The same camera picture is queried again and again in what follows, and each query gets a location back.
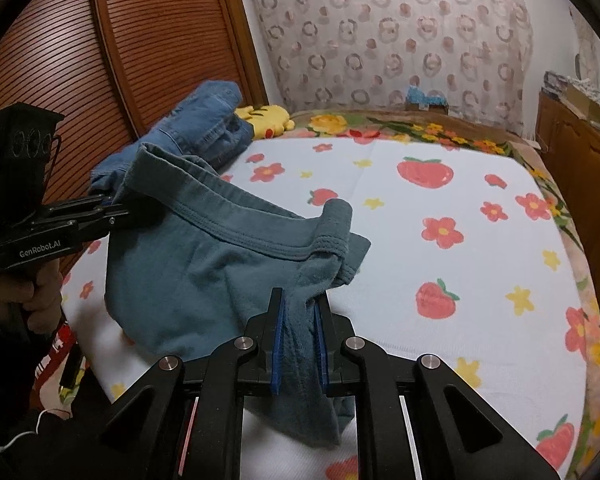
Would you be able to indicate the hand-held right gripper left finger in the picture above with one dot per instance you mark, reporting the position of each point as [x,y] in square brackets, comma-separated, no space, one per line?
[277,345]

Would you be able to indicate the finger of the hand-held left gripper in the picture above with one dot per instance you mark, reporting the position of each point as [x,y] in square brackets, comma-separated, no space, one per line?
[100,221]
[87,203]

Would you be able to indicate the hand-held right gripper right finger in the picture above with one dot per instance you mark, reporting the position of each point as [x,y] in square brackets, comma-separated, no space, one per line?
[321,345]

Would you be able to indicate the teal pants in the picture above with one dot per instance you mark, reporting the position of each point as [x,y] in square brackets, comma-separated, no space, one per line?
[180,270]

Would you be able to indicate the person's left hand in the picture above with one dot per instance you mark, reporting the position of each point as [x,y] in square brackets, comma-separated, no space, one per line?
[40,295]

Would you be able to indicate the white flower strawberry bed sheet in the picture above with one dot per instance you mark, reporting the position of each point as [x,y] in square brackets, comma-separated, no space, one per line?
[405,270]

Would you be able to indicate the blue denim jeans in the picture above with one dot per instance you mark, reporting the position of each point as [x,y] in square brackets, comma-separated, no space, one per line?
[200,125]

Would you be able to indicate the wooden slatted wardrobe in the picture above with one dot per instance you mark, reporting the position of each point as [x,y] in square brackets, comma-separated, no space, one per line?
[155,35]

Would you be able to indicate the person's dark printed clothing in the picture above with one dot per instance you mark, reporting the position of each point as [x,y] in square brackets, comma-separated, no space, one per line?
[30,400]

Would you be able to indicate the yellow plush toy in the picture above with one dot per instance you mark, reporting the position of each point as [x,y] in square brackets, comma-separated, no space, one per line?
[267,119]

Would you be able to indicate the small blue box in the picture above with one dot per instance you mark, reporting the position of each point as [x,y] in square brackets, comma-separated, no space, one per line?
[422,97]

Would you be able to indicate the wooden sideboard cabinet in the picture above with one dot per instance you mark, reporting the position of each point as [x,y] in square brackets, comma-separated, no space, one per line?
[575,155]

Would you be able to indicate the open cardboard box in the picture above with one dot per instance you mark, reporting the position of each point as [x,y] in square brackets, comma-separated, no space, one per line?
[587,102]

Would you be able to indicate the tied beige curtain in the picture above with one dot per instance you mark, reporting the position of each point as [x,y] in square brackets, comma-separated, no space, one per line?
[587,45]

